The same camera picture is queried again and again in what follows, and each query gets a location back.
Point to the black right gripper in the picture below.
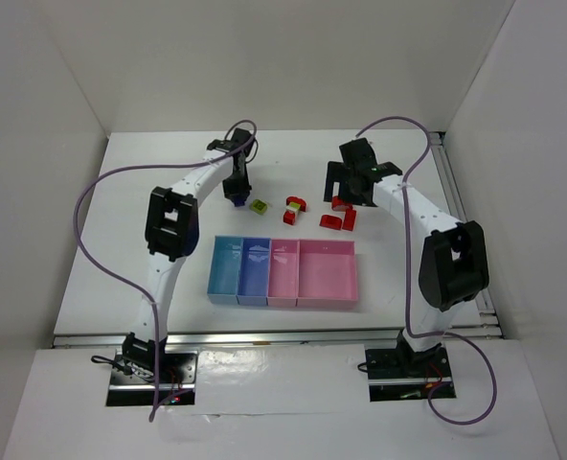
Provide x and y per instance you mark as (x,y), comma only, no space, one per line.
(334,181)

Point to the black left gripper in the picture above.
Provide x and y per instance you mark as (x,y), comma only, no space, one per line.
(237,187)

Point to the dark blue container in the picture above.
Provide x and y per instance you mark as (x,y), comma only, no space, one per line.
(253,277)

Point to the wide pink container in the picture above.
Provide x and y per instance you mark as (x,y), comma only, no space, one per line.
(327,275)

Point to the red rectangular lego brick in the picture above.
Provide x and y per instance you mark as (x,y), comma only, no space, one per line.
(349,219)

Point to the red curved lego brick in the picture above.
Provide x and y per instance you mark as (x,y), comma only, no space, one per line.
(331,222)

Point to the aluminium front rail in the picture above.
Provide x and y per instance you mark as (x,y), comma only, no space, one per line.
(187,340)

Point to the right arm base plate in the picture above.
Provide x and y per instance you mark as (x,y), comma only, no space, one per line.
(390,381)

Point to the red green white lego stack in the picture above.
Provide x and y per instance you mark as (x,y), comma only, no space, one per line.
(294,206)

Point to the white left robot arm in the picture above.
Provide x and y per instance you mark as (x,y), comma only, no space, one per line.
(172,234)

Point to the red rounded lego brick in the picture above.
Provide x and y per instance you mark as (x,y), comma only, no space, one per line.
(340,205)

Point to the narrow pink container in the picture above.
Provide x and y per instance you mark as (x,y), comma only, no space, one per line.
(283,283)

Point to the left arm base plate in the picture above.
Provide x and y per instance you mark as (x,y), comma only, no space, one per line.
(130,385)

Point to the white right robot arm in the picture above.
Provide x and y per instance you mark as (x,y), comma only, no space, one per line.
(446,262)

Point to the lime green lego brick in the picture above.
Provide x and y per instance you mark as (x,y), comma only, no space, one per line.
(258,206)

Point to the light blue container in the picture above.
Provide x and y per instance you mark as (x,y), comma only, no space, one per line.
(225,269)

